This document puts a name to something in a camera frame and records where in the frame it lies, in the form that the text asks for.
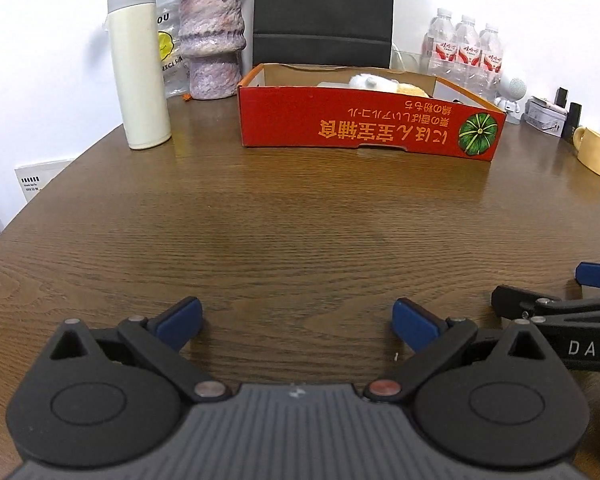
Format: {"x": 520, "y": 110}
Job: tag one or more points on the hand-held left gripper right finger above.
{"x": 414, "y": 322}

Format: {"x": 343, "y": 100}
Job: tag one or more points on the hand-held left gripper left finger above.
{"x": 180, "y": 319}

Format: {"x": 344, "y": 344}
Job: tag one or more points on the red cardboard box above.
{"x": 290, "y": 117}

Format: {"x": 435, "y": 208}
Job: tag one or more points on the white and orange plush toy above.
{"x": 375, "y": 82}

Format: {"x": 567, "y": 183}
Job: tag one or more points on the wooden desktop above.
{"x": 280, "y": 220}

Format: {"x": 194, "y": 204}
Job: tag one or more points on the yellow cup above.
{"x": 597, "y": 152}

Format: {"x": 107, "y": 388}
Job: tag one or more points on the small printed tin box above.
{"x": 544, "y": 115}

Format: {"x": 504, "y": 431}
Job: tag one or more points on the white astronaut figure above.
{"x": 511, "y": 97}

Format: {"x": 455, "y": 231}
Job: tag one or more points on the red label water bottle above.
{"x": 491, "y": 60}
{"x": 440, "y": 45}
{"x": 467, "y": 52}

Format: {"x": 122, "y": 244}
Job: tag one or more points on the white flat case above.
{"x": 332, "y": 84}

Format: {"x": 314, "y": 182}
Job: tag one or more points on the white thermos bottle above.
{"x": 140, "y": 70}

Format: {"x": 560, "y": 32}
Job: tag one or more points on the clear smiley plastic bag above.
{"x": 169, "y": 60}

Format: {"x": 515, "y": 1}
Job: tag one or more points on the clear glass cup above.
{"x": 405, "y": 62}

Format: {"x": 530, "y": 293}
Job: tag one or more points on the pink mottled vase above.
{"x": 210, "y": 40}

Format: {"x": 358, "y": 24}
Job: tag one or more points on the black paper bag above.
{"x": 322, "y": 10}

